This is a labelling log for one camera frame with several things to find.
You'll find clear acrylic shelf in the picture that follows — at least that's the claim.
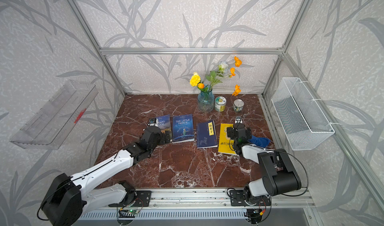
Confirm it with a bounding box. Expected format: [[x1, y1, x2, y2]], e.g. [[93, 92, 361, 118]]
[[10, 80, 98, 150]]

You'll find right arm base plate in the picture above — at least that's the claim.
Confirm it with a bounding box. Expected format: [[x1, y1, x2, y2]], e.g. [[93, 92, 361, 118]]
[[226, 188, 272, 208]]

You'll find blue cloth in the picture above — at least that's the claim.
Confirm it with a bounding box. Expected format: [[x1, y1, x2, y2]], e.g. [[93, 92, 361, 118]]
[[249, 136, 271, 148]]

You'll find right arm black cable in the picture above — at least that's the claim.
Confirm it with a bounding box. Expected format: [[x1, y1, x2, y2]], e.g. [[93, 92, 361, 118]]
[[281, 150, 310, 197]]

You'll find Little Prince blue book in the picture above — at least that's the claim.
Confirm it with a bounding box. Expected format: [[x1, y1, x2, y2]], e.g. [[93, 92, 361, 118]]
[[172, 114, 195, 143]]

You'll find glass vase teal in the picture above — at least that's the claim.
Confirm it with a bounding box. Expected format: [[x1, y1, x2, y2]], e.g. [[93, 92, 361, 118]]
[[198, 90, 215, 112]]

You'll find white wire basket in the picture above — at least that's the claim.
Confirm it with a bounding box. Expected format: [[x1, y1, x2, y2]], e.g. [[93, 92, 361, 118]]
[[272, 77, 335, 151]]

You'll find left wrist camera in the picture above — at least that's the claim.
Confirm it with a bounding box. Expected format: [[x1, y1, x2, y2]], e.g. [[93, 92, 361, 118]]
[[148, 118, 159, 127]]

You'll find left circuit board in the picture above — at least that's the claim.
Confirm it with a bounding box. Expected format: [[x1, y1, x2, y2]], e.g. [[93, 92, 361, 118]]
[[118, 208, 142, 219]]

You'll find yellow orange flower bouquet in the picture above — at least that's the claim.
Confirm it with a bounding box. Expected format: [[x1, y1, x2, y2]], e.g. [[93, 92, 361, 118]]
[[189, 56, 243, 93]]

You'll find open silver tin can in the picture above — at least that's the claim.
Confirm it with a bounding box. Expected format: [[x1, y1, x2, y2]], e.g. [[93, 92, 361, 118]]
[[233, 99, 245, 113]]

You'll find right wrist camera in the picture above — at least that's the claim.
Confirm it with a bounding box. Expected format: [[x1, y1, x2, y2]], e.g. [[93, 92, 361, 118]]
[[235, 116, 243, 124]]

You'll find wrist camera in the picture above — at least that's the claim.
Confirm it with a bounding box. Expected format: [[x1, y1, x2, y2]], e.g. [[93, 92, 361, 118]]
[[235, 116, 243, 124], [148, 118, 159, 127]]

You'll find dark navy Chinese book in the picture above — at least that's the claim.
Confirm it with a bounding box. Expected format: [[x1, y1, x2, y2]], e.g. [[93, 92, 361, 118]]
[[197, 120, 218, 149]]

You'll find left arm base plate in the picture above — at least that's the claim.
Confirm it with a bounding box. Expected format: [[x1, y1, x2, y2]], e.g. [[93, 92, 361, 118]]
[[108, 191, 152, 208]]

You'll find green white tin can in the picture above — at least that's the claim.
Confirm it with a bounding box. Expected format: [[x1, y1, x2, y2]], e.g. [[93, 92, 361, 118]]
[[215, 96, 227, 112]]

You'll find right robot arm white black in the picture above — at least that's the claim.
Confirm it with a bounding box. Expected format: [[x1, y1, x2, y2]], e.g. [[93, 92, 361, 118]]
[[227, 122, 302, 205]]

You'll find yellow book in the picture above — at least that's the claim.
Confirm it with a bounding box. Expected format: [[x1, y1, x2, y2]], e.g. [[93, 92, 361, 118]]
[[218, 123, 236, 155]]

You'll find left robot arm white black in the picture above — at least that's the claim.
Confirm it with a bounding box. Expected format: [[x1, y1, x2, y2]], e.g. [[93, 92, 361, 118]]
[[38, 126, 171, 226]]

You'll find Animal Farm book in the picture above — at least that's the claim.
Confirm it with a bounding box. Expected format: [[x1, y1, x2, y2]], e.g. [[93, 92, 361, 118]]
[[156, 115, 173, 142]]

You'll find aluminium front rail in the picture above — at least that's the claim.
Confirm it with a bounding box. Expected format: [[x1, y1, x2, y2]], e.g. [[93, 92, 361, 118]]
[[81, 185, 315, 214]]

